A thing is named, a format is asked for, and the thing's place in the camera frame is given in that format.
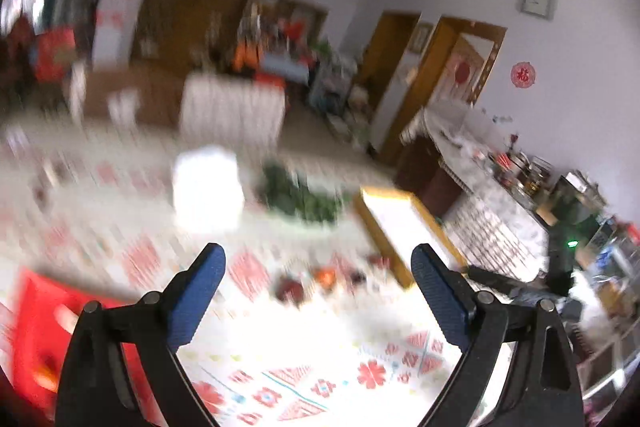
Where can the square wall clock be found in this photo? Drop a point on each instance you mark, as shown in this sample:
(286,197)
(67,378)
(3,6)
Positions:
(537,3)

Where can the small orange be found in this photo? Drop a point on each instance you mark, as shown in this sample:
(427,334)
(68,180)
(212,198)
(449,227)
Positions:
(325,277)

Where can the side table with lace cloth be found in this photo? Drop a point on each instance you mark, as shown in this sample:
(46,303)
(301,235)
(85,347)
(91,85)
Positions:
(450,132)

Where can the table with checked cloth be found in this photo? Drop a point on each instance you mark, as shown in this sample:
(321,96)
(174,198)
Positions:
(285,67)

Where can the red paper-cut wall decoration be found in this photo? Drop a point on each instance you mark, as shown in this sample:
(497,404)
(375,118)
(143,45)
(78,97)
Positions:
(522,74)

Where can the framed wall picture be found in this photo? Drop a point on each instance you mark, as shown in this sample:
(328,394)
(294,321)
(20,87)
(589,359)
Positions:
(422,38)

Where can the metal shelf rack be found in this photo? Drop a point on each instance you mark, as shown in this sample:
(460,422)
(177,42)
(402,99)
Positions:
(332,87)

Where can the patterned tablecloth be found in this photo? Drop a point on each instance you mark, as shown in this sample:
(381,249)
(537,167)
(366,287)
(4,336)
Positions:
(300,357)

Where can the tissue box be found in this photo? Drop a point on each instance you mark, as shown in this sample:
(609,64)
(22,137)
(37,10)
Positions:
(207,192)

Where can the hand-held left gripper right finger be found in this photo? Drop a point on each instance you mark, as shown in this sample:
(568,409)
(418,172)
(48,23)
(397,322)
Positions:
(442,302)

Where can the pile of spinach leaves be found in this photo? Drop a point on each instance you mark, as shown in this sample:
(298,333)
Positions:
(300,199)

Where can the dark purple plum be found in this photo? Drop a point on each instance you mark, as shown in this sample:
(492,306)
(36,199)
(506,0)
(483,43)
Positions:
(358,278)

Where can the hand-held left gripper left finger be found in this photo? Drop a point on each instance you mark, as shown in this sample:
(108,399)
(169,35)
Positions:
(192,302)

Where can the gold shallow box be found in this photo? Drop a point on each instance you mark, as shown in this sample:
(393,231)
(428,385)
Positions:
(400,227)

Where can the red storage box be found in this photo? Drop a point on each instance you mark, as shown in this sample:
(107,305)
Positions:
(35,332)

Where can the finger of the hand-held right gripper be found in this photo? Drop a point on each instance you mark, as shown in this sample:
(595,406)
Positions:
(505,284)

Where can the dark red fruit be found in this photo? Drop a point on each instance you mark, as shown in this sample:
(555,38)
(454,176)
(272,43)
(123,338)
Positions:
(290,290)

